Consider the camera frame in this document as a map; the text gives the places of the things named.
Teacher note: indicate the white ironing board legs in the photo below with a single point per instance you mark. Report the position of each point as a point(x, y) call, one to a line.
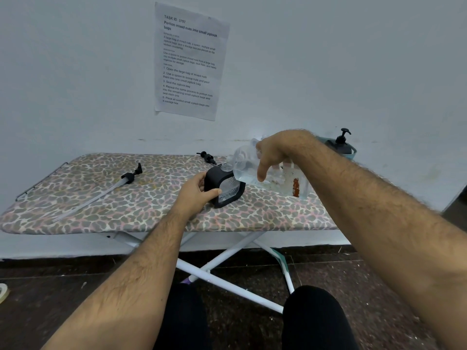
point(230, 287)

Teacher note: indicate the person's right leg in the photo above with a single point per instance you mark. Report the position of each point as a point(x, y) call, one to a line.
point(317, 320)

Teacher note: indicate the white tape roll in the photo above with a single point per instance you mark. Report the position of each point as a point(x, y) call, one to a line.
point(3, 293)

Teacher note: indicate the small black pump head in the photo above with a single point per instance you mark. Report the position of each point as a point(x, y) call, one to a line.
point(342, 137)
point(208, 158)

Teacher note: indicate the teal plastic basket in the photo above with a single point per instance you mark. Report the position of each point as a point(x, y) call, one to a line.
point(353, 154)

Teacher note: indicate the black pump with long tube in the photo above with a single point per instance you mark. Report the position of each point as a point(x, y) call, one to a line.
point(128, 177)

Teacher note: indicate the printed paper sheet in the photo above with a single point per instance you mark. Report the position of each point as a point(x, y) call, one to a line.
point(189, 61)

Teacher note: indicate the person's left leg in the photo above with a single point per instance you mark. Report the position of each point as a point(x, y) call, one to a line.
point(184, 320)

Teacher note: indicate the transparent bottle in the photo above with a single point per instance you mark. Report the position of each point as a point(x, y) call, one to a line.
point(248, 167)

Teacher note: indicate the black square dispenser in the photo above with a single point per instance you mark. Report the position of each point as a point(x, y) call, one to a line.
point(343, 147)
point(213, 178)

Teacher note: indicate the person's left forearm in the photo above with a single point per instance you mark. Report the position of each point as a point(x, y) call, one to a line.
point(120, 287)

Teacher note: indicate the person's left hand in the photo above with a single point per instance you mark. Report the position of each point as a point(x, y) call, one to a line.
point(191, 198)

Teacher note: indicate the person's right forearm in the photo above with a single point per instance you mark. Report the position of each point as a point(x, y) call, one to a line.
point(383, 222)

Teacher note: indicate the leopard print ironing board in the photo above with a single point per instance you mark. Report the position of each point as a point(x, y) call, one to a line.
point(109, 207)

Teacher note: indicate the person's leg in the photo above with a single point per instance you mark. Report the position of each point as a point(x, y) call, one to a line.
point(184, 320)
point(317, 320)

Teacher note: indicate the person's right hand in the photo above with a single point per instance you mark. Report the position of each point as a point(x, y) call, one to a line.
point(281, 149)

